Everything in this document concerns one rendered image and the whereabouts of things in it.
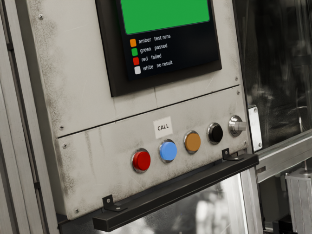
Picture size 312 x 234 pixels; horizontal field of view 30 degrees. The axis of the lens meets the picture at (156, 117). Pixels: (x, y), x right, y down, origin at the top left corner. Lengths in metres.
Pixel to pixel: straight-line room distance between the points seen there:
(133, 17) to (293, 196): 0.93
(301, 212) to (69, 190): 0.96
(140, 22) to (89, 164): 0.23
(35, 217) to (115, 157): 0.16
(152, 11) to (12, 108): 0.27
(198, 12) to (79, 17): 0.23
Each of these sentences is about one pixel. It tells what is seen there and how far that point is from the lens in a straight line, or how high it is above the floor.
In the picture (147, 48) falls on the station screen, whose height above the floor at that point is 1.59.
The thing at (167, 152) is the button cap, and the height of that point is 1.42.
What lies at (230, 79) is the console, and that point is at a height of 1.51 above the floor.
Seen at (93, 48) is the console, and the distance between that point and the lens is 0.87.
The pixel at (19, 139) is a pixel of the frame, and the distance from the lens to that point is 0.81.
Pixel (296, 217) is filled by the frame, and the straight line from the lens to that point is 1.71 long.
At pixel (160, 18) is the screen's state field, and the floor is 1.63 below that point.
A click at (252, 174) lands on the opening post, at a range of 1.16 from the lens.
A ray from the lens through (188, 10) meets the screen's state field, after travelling 0.98.
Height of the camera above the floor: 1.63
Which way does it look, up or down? 9 degrees down
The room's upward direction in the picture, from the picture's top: 9 degrees counter-clockwise
